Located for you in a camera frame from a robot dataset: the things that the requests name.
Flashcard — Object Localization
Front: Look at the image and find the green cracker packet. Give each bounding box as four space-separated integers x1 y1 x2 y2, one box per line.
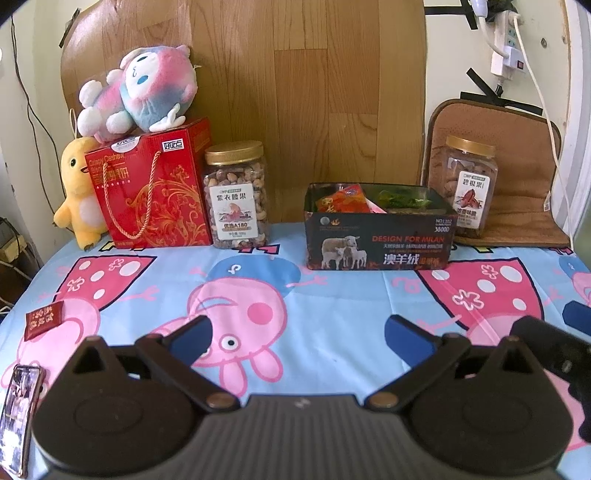
374 186 433 213

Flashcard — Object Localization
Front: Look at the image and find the cartoon pig bedsheet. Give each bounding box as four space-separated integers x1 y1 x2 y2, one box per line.
1 224 590 400

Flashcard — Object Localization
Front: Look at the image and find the brown seat cushion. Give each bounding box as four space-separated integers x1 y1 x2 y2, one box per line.
422 100 570 248

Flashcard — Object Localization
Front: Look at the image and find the small dark red packet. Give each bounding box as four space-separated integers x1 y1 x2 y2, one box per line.
23 301 63 341

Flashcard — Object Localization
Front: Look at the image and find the black sheep print tin box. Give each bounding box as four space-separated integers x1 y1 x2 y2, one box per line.
304 183 458 271

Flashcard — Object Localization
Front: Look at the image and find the smartphone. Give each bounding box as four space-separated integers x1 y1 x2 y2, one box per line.
1 364 45 479

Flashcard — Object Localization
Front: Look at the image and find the red gift box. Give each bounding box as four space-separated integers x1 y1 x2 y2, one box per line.
85 118 211 249

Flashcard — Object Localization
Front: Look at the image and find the orange red snack packet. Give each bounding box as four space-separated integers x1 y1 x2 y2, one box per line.
315 184 387 214

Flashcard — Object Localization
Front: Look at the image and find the yellow plush duck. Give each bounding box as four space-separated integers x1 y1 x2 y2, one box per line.
53 137 107 250

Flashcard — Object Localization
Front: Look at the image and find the cashew nut jar gold lid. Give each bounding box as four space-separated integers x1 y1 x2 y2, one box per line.
204 140 269 249

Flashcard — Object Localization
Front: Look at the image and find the pecan jar gold lid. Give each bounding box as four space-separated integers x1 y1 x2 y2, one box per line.
427 134 500 240

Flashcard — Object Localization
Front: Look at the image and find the white power strip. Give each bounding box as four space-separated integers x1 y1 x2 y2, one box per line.
491 10 526 80

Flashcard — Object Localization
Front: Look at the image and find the pink blue plush toy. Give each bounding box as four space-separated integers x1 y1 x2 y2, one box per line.
76 45 198 144

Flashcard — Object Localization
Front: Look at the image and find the wood grain board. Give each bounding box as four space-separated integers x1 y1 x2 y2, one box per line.
61 0 427 222

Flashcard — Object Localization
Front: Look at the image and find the white power cable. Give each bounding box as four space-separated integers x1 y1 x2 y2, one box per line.
512 18 574 232

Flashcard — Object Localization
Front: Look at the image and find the black wall cable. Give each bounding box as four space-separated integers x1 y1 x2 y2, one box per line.
8 13 70 218

